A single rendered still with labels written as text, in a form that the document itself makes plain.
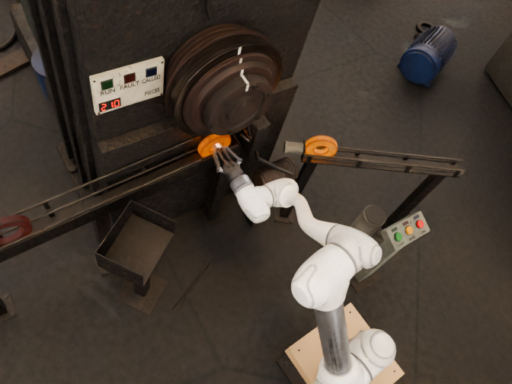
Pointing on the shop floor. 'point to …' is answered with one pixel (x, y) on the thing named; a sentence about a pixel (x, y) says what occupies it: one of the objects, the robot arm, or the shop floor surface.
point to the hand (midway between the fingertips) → (215, 142)
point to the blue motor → (428, 55)
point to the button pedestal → (388, 247)
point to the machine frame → (129, 129)
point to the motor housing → (263, 176)
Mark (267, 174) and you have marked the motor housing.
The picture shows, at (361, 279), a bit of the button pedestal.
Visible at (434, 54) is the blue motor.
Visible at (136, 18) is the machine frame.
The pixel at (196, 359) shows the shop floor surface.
